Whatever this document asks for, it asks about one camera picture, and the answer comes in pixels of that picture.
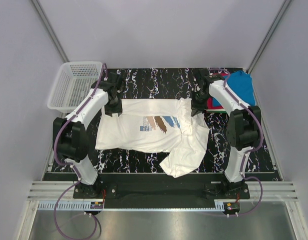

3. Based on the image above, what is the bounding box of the white printed t shirt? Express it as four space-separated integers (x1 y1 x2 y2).
95 98 210 178

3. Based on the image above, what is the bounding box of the right small circuit board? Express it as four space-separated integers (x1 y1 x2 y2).
224 202 240 211

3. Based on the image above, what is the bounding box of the blue folded t shirt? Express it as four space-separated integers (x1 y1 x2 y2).
226 70 256 106

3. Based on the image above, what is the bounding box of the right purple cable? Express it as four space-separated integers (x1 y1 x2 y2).
207 67 264 217

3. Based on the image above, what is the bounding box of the red folded t shirt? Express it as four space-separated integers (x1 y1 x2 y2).
207 97 223 110

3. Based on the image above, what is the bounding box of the white plastic basket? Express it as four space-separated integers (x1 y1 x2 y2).
47 61 102 113

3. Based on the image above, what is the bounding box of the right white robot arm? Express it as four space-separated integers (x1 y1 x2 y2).
191 68 264 184

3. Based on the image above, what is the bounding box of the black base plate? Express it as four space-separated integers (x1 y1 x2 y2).
73 173 250 200

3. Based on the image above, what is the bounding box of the purple cable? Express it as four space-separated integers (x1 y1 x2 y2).
207 67 264 217
53 62 108 240

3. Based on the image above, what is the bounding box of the left small circuit board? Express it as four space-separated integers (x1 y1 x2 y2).
90 201 104 209

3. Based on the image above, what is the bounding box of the small circuit board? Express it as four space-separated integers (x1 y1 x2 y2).
224 202 240 211
90 201 104 209

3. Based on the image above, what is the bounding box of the green folded t shirt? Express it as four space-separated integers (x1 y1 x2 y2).
207 108 226 113

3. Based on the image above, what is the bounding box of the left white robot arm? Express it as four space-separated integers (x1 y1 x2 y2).
52 72 123 186

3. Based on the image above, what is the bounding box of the aluminium rail profile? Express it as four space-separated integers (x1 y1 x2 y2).
27 181 298 202

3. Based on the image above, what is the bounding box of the white slotted cable duct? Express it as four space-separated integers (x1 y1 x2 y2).
38 200 224 212

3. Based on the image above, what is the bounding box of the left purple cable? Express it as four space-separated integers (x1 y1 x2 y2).
53 62 108 240

